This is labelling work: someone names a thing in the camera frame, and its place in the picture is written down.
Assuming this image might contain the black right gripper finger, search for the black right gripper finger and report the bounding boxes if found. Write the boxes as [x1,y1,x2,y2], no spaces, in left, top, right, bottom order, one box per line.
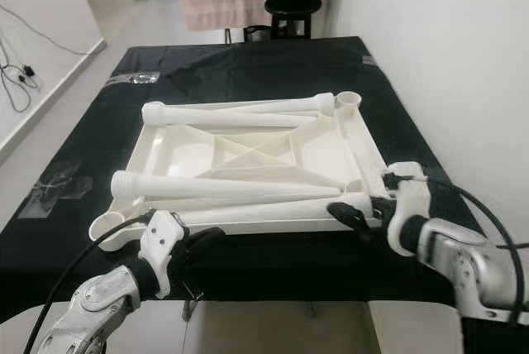
[326,202,379,236]

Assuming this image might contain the black tablecloth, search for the black tablecloth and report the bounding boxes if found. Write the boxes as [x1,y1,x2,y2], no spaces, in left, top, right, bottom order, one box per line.
[0,36,515,326]

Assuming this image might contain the white plastic table top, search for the white plastic table top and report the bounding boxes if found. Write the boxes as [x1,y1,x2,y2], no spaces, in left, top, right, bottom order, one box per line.
[87,91,406,254]

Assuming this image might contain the clear tape cross patch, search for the clear tape cross patch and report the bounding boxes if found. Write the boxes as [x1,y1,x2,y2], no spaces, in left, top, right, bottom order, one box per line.
[33,160,96,222]

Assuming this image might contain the black round stool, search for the black round stool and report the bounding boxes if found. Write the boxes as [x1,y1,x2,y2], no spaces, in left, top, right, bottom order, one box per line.
[244,0,325,42]

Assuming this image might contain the beige cloth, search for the beige cloth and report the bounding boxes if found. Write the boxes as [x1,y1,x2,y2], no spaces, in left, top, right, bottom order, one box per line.
[175,0,272,32]

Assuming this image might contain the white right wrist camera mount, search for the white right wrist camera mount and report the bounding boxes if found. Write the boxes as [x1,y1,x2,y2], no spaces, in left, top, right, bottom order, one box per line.
[383,161,435,257]

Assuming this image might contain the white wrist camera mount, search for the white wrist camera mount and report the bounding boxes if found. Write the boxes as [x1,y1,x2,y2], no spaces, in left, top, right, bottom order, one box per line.
[137,210,189,299]
[383,161,435,257]

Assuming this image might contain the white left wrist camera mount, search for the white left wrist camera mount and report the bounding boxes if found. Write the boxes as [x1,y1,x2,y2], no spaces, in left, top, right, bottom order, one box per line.
[137,210,189,299]

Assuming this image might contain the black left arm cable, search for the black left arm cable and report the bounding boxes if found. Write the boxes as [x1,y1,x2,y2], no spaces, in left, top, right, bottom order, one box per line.
[21,209,158,354]

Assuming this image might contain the black wall cable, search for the black wall cable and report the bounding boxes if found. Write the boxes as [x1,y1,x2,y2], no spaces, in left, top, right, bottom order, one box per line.
[0,5,108,113]

